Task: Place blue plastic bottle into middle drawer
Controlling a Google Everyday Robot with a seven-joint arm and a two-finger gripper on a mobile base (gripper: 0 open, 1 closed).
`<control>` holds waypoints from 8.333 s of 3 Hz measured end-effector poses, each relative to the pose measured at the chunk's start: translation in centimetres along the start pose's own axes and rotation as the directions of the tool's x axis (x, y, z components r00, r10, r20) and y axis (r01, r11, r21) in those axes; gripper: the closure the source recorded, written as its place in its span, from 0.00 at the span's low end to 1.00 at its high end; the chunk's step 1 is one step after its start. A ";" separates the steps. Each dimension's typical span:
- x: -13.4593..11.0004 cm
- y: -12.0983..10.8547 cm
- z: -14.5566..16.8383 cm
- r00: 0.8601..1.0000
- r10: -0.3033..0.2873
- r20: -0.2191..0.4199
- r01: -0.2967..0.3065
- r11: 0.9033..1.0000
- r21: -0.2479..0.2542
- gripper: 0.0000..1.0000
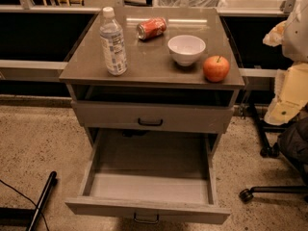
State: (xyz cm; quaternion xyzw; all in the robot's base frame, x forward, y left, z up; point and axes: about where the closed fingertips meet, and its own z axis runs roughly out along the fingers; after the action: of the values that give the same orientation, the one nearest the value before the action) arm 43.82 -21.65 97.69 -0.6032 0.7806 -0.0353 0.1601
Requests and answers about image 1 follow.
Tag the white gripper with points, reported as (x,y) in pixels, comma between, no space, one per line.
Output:
(296,38)

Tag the red apple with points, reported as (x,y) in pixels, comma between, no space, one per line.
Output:
(215,68)

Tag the white bowl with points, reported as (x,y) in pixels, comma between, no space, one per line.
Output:
(186,49)

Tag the red soda can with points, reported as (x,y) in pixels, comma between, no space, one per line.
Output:
(151,28)

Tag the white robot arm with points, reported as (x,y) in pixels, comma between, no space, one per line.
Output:
(292,35)

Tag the black floor stand leg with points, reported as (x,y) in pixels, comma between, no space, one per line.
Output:
(29,218)

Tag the closed upper drawer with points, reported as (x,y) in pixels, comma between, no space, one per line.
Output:
(174,118)

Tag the grey drawer cabinet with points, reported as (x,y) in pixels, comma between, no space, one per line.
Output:
(152,76)

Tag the dark jacket on chair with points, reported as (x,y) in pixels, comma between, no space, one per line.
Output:
(294,141)

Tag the open middle drawer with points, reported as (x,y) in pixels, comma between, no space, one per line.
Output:
(150,176)

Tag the black office chair base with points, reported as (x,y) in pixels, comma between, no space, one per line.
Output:
(273,151)

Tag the clear plastic water bottle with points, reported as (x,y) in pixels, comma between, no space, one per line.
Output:
(112,40)

